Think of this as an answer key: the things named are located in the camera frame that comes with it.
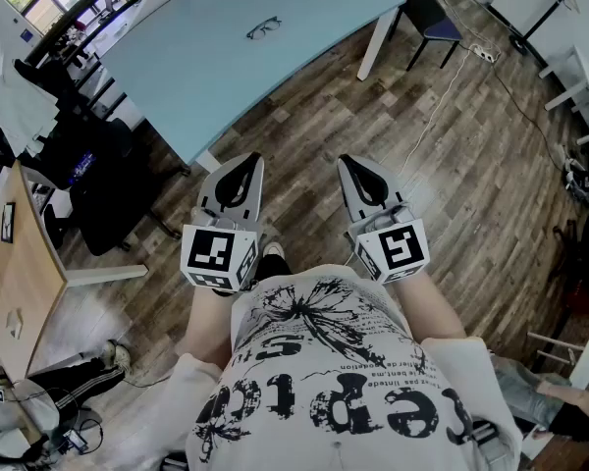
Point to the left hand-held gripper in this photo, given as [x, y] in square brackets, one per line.
[211, 255]

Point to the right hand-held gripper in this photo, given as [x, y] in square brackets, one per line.
[397, 248]

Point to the person's left forearm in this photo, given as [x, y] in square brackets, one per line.
[206, 322]

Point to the person's right forearm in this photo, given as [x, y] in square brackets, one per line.
[422, 307]

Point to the white table leg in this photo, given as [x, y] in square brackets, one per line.
[373, 47]
[208, 162]

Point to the person's white shoe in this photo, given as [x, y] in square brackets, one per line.
[274, 249]

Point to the person's black trouser leg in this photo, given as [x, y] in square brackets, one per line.
[272, 269]

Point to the black office chair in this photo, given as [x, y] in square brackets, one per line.
[103, 204]

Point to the dark grey high-back chair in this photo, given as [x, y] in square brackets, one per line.
[73, 130]

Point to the dark blue chair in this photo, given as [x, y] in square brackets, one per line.
[442, 30]

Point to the white power strip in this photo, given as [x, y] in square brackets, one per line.
[486, 53]

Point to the person's white printed shirt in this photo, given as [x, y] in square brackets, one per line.
[324, 385]

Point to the white and black device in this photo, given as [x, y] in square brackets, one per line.
[576, 179]

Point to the white cloth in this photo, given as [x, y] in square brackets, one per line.
[19, 111]

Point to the small black framed panel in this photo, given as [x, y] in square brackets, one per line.
[2, 224]

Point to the wooden desk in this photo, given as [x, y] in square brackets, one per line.
[15, 282]

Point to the black curved railing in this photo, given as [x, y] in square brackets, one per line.
[54, 35]

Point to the small white box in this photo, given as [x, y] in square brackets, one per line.
[15, 324]

